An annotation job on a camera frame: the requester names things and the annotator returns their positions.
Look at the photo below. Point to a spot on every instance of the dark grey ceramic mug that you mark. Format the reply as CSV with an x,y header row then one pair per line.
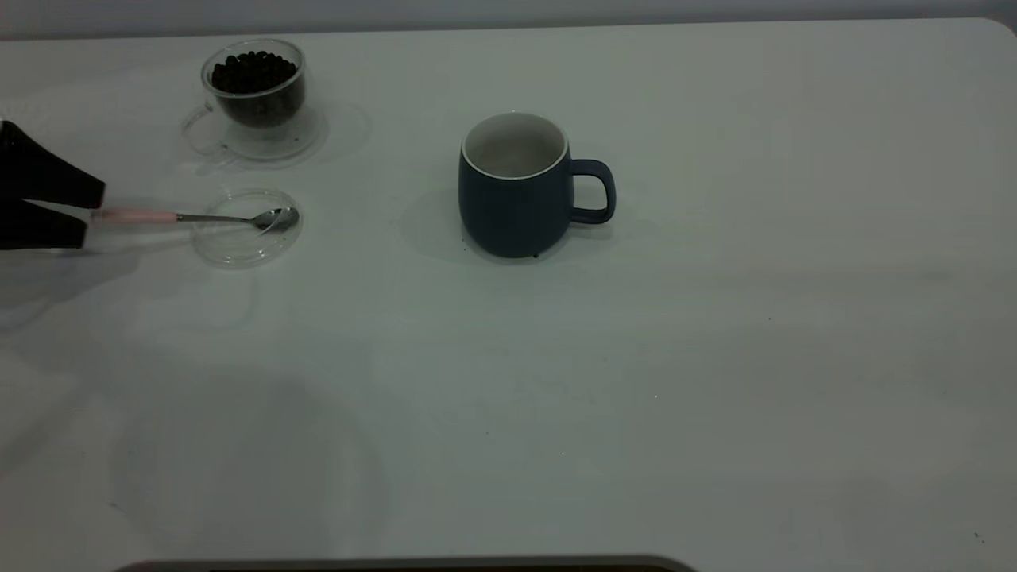
x,y
508,214

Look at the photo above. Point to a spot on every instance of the clear round glass lid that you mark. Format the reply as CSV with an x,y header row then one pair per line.
x,y
238,248

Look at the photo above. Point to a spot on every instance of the heap of dark coffee beans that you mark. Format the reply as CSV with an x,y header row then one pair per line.
x,y
254,75

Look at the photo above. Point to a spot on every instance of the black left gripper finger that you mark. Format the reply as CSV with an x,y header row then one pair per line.
x,y
40,175
36,230

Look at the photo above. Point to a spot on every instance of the clear glass saucer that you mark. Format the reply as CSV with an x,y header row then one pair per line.
x,y
306,141

